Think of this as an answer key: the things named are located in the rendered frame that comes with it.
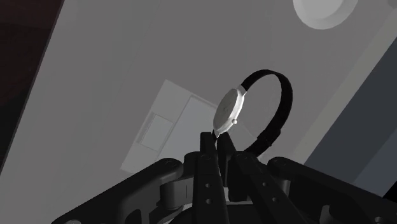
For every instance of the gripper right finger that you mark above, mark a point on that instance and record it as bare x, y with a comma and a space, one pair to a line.
266, 186

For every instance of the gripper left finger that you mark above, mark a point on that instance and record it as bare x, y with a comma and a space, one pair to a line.
206, 173

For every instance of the white round disc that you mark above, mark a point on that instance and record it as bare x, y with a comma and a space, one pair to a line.
322, 12

